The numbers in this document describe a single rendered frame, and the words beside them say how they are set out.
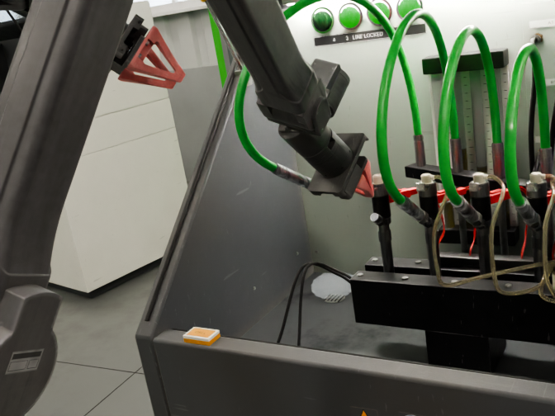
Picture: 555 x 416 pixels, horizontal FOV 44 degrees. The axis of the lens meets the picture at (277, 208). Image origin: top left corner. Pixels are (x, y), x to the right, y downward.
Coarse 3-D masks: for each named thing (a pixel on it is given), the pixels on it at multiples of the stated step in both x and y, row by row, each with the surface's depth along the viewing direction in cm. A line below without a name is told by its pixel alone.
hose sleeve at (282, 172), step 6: (276, 168) 105; (282, 168) 106; (288, 168) 107; (276, 174) 106; (282, 174) 106; (288, 174) 106; (294, 174) 107; (300, 174) 108; (288, 180) 107; (294, 180) 107; (300, 180) 108; (306, 180) 109; (306, 186) 109
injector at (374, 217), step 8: (376, 184) 108; (376, 192) 108; (384, 192) 108; (376, 200) 109; (384, 200) 108; (376, 208) 109; (384, 208) 109; (376, 216) 108; (384, 216) 109; (376, 224) 109; (384, 224) 109; (384, 232) 110; (384, 240) 111; (384, 248) 111; (384, 256) 112; (392, 256) 112; (384, 264) 112; (392, 264) 112; (392, 272) 113
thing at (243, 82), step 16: (304, 0) 104; (320, 0) 106; (352, 0) 110; (368, 0) 112; (288, 16) 102; (384, 16) 114; (400, 48) 117; (240, 80) 99; (240, 96) 99; (240, 112) 100; (416, 112) 122; (240, 128) 100; (416, 128) 123; (256, 160) 103
